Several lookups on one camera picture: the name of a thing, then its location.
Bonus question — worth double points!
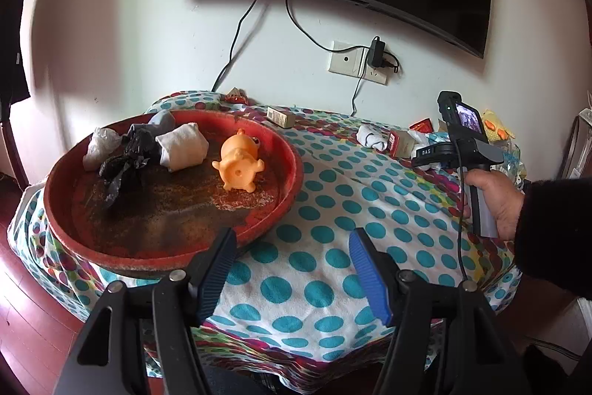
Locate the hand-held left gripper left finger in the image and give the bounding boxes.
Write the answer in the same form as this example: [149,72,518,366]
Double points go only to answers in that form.
[53,226,239,395]

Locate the white wall antenna socket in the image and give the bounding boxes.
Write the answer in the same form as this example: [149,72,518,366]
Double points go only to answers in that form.
[328,41,368,76]

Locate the round red tray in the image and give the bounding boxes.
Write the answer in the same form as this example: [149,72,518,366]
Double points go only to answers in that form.
[44,109,305,280]

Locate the black power adapter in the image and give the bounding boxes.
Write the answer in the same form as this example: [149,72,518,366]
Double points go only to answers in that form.
[369,36,386,68]

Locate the grey metal frame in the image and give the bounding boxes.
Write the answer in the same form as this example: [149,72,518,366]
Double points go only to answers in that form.
[566,90,592,180]

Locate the beige orange carton box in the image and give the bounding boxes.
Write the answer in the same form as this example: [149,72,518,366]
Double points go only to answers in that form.
[387,129,419,159]

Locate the blue denim sock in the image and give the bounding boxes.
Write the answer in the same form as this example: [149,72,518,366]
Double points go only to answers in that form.
[147,109,175,132]

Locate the dark wooden coat stand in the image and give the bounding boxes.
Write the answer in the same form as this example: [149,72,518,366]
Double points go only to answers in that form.
[0,117,28,187]

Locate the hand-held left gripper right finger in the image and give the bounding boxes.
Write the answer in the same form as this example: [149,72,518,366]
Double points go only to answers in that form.
[348,227,525,395]

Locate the person's right hand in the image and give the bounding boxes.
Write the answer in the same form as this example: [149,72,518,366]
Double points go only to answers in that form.
[462,170,527,242]

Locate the grey-white sock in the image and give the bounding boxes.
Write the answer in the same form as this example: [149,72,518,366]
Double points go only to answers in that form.
[356,123,394,153]

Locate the small brown box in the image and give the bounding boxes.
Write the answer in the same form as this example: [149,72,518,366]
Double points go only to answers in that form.
[267,106,297,128]

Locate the person's right forearm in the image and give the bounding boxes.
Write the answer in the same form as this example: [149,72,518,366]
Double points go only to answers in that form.
[513,178,592,301]

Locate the white wall power outlet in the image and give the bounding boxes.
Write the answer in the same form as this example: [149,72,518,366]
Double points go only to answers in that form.
[361,48,390,86]

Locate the black plastic bag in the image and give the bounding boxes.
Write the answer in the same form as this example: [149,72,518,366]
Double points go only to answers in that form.
[98,123,162,211]

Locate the orange rubber pig toy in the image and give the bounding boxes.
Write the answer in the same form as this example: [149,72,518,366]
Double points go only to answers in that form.
[212,129,265,193]

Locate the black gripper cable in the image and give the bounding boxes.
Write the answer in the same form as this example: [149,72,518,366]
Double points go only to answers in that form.
[453,138,468,285]

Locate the polka dot blanket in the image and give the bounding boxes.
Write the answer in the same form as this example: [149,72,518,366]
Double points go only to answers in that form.
[7,88,523,382]

